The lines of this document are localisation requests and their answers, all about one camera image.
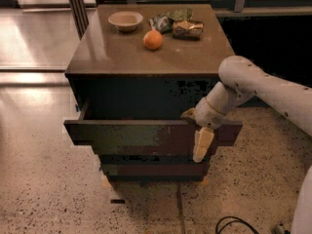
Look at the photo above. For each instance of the beige ceramic bowl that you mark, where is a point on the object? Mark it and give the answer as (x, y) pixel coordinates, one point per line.
(126, 21)

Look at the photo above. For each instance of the green snack bag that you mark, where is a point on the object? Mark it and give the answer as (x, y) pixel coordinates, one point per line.
(164, 22)

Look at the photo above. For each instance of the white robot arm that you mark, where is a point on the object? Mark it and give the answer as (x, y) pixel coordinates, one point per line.
(264, 181)

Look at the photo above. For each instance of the orange fruit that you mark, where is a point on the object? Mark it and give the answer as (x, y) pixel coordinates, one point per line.
(153, 40)

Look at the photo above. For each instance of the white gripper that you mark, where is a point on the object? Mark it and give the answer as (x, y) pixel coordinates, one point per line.
(207, 115)

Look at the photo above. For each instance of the brown drawer cabinet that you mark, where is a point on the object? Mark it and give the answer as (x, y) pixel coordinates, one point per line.
(123, 80)

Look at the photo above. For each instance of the brown drawer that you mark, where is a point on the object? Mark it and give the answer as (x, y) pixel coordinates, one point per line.
(132, 137)
(127, 166)

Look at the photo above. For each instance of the grey power strip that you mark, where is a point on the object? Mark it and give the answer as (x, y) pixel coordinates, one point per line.
(280, 229)

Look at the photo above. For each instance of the black tape floor marker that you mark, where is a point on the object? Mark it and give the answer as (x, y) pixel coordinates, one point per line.
(117, 201)

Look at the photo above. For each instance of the brown shiny snack bag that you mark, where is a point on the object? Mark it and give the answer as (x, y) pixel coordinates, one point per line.
(188, 29)

